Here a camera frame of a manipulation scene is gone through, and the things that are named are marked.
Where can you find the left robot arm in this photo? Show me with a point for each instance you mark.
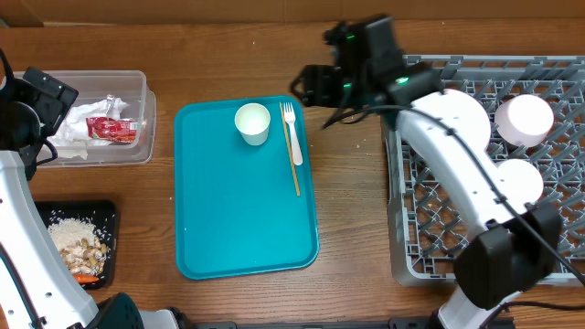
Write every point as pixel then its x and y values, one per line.
pixel 37 290

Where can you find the wooden chopstick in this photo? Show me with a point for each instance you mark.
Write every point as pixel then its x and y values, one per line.
pixel 290 152

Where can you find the white plastic fork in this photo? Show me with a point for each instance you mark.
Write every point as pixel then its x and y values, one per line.
pixel 290 118

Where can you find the nuts and rice pile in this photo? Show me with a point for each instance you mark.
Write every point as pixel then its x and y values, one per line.
pixel 81 244

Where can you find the orange carrot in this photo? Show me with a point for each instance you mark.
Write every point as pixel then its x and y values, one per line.
pixel 85 278

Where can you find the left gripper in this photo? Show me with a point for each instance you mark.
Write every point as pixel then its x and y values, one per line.
pixel 53 96

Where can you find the large pink plate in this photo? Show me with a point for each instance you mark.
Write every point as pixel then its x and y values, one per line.
pixel 463 113

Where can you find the white bowl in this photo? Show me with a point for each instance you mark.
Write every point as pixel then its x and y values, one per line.
pixel 522 180

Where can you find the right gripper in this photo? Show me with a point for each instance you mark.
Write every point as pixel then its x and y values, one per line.
pixel 331 84

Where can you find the grey dishwasher rack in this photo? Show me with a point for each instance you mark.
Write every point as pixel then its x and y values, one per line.
pixel 426 232

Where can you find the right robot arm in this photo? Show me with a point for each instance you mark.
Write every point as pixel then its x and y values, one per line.
pixel 512 240

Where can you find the red snack wrapper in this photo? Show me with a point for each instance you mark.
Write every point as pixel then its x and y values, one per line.
pixel 112 130

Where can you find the black tray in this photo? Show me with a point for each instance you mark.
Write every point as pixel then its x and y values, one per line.
pixel 102 213

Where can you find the teal plastic tray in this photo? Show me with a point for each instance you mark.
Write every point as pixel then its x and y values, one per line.
pixel 236 209

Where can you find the pink bowl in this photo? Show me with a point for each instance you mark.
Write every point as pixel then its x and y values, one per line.
pixel 524 120

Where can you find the pale green cup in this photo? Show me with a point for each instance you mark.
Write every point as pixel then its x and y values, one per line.
pixel 253 120

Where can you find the white napkin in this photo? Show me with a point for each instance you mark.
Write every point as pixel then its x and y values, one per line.
pixel 72 137

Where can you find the clear plastic bin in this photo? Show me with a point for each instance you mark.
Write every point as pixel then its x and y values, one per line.
pixel 122 94

